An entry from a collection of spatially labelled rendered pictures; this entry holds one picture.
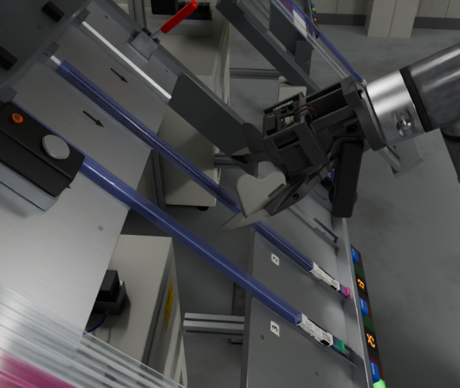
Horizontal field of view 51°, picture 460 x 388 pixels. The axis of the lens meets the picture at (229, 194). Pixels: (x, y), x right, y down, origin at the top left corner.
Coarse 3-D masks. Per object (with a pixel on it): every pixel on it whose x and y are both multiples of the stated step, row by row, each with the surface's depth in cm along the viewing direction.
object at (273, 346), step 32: (288, 224) 73; (320, 224) 80; (256, 256) 61; (288, 256) 67; (320, 256) 75; (288, 288) 63; (320, 288) 69; (256, 320) 54; (288, 320) 59; (320, 320) 64; (256, 352) 51; (288, 352) 55; (320, 352) 60; (256, 384) 49; (288, 384) 52; (320, 384) 56; (352, 384) 62
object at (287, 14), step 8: (272, 0) 95; (280, 8) 96; (288, 16) 97; (296, 24) 98; (304, 32) 99; (312, 40) 99; (320, 48) 100; (328, 56) 101; (336, 64) 102; (344, 72) 104
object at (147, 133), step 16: (64, 64) 52; (80, 80) 53; (96, 96) 54; (112, 112) 55; (128, 112) 56; (128, 128) 56; (144, 128) 57; (160, 144) 57; (176, 160) 59; (192, 176) 60; (208, 176) 61; (224, 192) 62; (240, 208) 63; (256, 224) 64; (272, 240) 66; (304, 256) 69
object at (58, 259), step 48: (96, 48) 61; (48, 96) 49; (144, 96) 63; (96, 144) 51; (144, 144) 57; (0, 192) 39; (96, 192) 47; (0, 240) 37; (48, 240) 40; (96, 240) 44; (48, 288) 37; (96, 288) 41
